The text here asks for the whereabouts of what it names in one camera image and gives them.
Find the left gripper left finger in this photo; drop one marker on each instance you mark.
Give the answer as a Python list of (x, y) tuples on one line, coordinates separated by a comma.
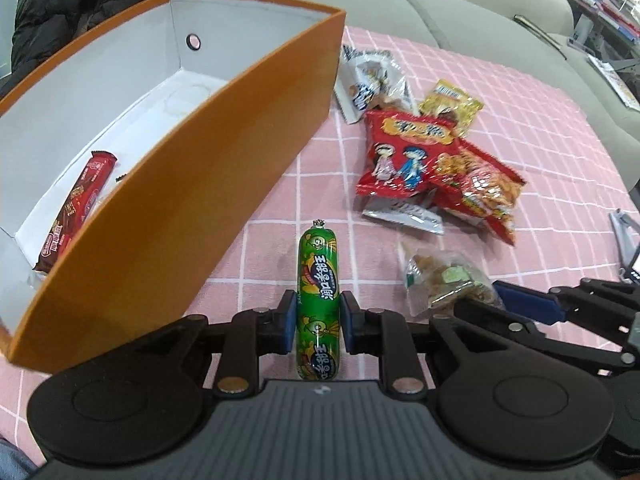
[(250, 335)]

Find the beige sofa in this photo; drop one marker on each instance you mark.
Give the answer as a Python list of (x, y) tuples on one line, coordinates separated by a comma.
[(485, 29)]

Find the yellow snack packet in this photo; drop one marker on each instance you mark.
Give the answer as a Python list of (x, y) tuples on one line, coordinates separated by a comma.
[(451, 104)]

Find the green sausage stick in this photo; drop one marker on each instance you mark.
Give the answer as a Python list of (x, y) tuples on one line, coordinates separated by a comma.
[(318, 326)]

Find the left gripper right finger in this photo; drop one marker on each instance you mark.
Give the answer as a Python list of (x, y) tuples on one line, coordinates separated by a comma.
[(386, 335)]

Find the red chocolate bar wrapper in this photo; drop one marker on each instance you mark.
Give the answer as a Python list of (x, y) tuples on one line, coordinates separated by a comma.
[(75, 209)]

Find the red Mimi stick snack bag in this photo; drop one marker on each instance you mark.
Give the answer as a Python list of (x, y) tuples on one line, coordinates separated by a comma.
[(479, 189)]

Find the white gluten snack packet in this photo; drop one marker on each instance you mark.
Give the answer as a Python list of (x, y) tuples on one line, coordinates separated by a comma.
[(416, 213)]

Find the pink checkered tablecloth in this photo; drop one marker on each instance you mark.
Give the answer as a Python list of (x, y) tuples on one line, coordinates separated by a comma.
[(561, 222)]

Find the smartphone on stand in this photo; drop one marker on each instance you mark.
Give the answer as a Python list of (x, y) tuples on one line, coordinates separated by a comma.
[(629, 265)]

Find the book on sofa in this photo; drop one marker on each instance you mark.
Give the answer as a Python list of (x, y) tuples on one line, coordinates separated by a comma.
[(539, 33)]

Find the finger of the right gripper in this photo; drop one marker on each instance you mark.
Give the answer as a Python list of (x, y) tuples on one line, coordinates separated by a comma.
[(525, 331), (607, 309)]

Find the magazine on sofa arm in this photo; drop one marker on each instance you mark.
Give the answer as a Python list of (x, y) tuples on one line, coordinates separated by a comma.
[(606, 70)]

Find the white phone stand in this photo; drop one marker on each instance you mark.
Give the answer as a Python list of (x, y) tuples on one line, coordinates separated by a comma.
[(623, 226)]

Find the white blue snack bag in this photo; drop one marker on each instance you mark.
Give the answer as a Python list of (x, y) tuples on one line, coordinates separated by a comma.
[(371, 80)]

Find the orange cardboard box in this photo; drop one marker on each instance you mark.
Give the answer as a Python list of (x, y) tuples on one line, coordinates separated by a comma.
[(205, 104)]

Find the red cartoon snack bag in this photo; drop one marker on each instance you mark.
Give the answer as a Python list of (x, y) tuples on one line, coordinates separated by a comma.
[(407, 155)]

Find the clear bag of green snacks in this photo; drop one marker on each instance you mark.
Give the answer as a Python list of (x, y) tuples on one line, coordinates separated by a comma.
[(436, 279)]

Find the cluttered side shelf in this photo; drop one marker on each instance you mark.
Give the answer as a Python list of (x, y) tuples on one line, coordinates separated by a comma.
[(607, 29)]

